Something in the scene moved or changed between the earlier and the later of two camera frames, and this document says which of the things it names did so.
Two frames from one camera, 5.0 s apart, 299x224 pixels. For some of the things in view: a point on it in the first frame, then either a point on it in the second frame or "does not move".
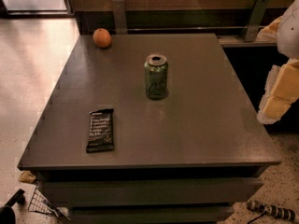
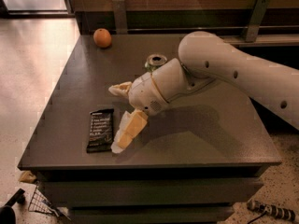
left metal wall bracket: x=120 y=16 does not move
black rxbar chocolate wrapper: x=101 y=131 does not move
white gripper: x=290 y=35 -> x=144 y=91
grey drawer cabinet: x=187 y=159 does not move
